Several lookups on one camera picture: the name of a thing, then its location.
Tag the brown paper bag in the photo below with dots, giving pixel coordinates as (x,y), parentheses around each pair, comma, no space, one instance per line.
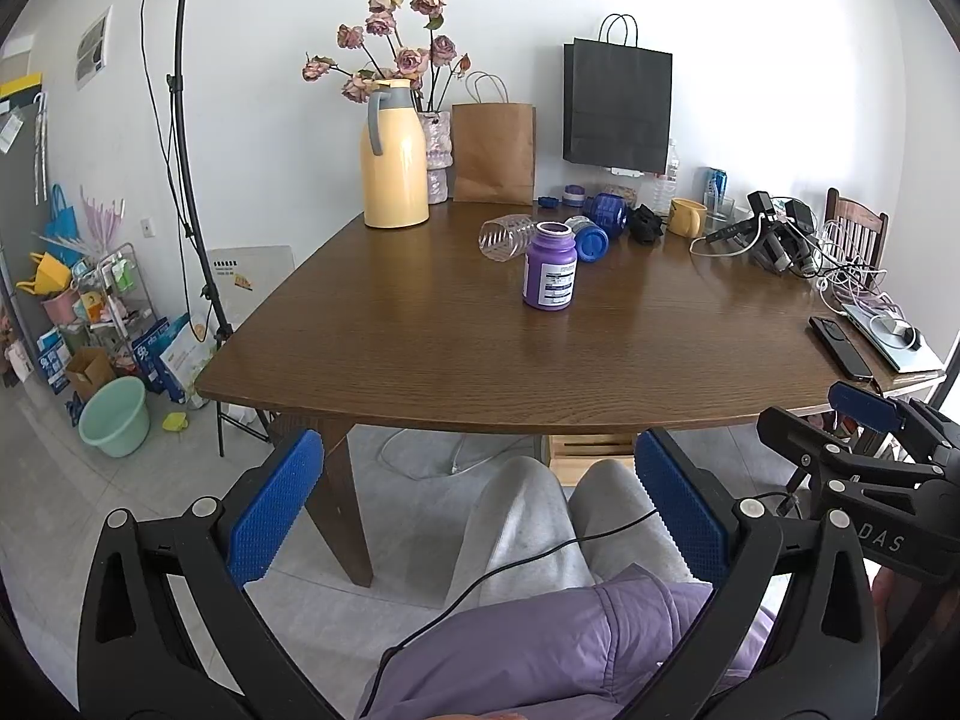
(493,154)

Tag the white leaning board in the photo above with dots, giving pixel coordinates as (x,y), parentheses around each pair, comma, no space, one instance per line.
(255,277)

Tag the black phone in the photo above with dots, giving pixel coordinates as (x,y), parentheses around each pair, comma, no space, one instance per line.
(840,349)

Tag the yellow mug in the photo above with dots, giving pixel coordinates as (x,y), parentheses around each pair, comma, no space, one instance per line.
(684,217)

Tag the green plastic basin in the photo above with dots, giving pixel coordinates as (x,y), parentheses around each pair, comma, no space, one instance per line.
(112,420)

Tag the small purple lidded container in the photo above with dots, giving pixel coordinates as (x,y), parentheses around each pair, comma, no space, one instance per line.
(574,193)

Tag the clear plastic cup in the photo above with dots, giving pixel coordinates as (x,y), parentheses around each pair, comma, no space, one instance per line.
(506,238)

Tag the pale pink vase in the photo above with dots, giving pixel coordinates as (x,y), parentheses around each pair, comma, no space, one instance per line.
(436,150)

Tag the blue bag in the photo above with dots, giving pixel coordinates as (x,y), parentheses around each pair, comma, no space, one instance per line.
(60,221)

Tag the blue plastic bottle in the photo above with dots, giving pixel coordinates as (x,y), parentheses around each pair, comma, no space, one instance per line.
(609,211)

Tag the person's purple jacket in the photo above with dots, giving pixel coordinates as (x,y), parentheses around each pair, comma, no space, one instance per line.
(540,652)

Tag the drinking glass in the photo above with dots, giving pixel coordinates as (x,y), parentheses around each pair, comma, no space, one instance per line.
(721,211)

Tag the cardboard box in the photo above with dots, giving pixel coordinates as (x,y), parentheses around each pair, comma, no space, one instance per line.
(88,371)

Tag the clear bottle with blue cap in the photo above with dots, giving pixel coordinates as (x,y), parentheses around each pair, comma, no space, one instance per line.
(589,238)

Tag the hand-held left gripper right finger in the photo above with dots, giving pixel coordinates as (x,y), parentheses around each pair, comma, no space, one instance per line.
(679,502)

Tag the black crumpled object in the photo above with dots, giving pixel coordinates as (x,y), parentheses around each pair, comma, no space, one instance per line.
(643,223)

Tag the person's grey trouser legs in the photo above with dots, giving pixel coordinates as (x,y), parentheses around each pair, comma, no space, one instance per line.
(517,525)

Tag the yellow thermos jug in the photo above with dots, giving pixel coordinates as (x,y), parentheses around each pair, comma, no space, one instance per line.
(394,165)

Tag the wooden chair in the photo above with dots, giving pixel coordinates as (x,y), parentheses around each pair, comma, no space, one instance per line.
(862,221)

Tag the black electronic devices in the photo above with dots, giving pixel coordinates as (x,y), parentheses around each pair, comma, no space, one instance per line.
(780,240)

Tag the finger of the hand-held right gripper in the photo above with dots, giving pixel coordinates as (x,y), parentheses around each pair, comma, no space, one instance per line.
(862,401)
(802,442)

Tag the clear water bottle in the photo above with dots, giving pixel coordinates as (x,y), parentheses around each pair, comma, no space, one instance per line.
(666,180)

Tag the person in purple jacket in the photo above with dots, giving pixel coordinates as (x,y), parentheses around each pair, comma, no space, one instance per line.
(555,551)

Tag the wall vent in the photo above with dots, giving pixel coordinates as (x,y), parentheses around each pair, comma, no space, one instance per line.
(94,49)

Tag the black light stand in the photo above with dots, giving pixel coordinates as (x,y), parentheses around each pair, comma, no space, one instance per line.
(184,165)

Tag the blue drink can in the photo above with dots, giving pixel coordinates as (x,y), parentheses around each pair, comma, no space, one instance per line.
(716,181)

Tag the silver laptop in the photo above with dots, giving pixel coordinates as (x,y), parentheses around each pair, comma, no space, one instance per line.
(896,349)

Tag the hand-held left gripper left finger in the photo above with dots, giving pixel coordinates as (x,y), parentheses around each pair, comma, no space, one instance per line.
(274,510)

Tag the black paper bag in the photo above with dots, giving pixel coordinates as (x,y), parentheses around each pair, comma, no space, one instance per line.
(619,105)

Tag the dried rose bouquet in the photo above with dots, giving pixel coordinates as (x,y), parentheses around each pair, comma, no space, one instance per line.
(409,56)

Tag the blue and white boxes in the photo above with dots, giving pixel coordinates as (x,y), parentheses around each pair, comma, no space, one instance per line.
(169,356)

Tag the purple jar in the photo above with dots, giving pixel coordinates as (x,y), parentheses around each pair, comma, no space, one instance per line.
(550,270)

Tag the yellow watering can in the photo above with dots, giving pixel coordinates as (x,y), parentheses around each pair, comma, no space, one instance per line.
(46,274)

